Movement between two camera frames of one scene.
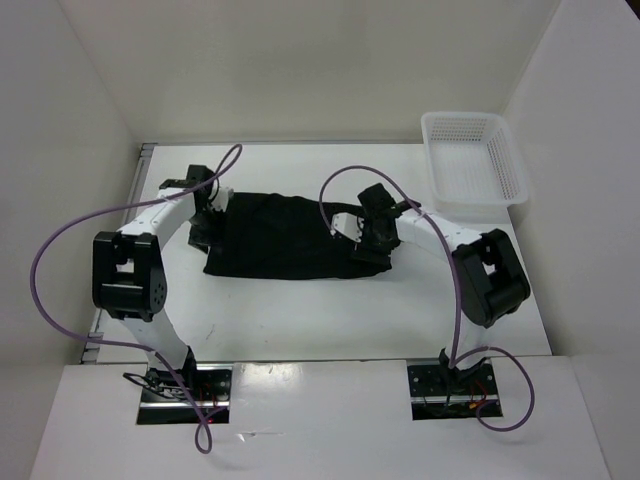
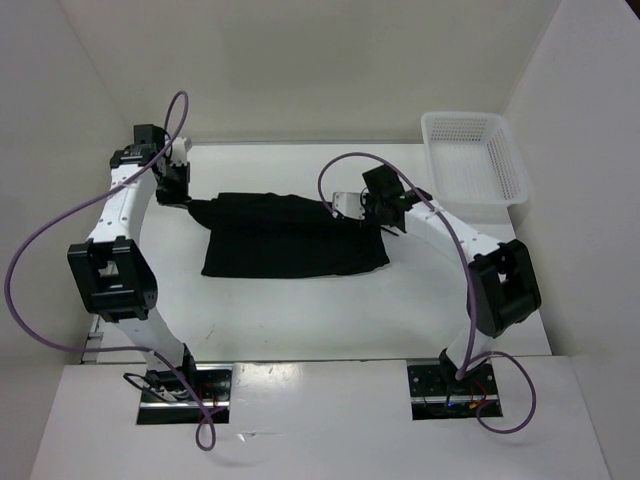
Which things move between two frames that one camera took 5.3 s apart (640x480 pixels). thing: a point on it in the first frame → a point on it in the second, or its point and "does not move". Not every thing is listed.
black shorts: [267, 235] does not move
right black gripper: [365, 252] → [368, 200]
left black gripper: [200, 240] → [181, 198]
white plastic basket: [472, 162] does not move
